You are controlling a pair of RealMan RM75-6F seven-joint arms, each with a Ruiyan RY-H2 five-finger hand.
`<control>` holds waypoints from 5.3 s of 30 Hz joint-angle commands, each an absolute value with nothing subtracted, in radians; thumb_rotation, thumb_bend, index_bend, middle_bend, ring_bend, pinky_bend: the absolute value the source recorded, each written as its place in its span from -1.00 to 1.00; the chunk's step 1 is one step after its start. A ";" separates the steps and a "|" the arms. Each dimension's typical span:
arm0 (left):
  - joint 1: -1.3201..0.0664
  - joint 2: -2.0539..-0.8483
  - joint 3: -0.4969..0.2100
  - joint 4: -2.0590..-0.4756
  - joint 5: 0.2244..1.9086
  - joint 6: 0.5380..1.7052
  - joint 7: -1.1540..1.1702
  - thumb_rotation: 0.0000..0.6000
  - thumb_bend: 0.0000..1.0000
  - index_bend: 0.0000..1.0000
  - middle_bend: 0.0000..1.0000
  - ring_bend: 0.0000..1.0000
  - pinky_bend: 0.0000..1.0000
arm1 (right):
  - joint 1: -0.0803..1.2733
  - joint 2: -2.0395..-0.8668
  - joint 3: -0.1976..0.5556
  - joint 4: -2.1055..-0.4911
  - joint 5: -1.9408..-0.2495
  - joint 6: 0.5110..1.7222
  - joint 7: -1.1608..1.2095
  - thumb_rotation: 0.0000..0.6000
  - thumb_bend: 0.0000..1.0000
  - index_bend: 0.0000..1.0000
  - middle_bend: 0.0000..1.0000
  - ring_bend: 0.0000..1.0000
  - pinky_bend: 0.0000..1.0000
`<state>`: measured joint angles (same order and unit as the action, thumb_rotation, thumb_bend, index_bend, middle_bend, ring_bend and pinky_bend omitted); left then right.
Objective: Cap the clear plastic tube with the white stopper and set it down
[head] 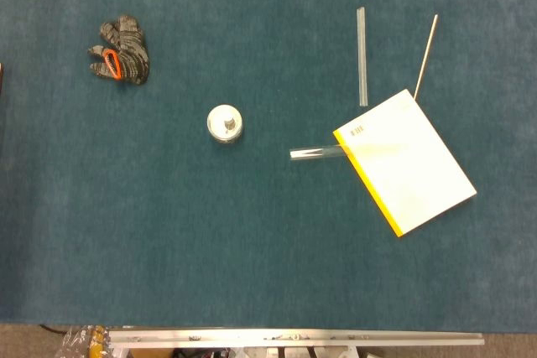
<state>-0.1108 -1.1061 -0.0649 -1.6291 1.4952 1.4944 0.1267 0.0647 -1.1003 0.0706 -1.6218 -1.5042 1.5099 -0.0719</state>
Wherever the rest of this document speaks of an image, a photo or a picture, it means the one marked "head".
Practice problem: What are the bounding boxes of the aluminium frame rail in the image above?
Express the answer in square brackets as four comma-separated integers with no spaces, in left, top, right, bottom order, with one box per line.
[107,328,485,350]

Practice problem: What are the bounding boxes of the long clear plastic tube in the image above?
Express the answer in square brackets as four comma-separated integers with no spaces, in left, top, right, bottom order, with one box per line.
[356,7,369,106]

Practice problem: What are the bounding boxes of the small clear plastic jar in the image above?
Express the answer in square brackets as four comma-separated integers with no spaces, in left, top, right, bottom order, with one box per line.
[206,104,244,146]

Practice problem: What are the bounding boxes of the black grey knit glove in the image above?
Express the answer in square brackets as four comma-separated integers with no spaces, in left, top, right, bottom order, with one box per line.
[86,14,151,86]

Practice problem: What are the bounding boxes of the white notebook yellow spine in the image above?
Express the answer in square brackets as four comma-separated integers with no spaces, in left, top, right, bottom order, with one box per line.
[332,88,478,238]

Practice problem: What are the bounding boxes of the transparent glass test tube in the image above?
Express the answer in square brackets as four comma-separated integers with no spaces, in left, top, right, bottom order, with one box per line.
[289,142,406,163]

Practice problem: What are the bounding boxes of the thin white stick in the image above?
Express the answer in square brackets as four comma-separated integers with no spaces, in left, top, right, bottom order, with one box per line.
[413,13,439,101]

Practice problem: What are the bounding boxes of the crumpled clear plastic wrap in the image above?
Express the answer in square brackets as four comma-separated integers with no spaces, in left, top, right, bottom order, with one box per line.
[60,324,111,358]

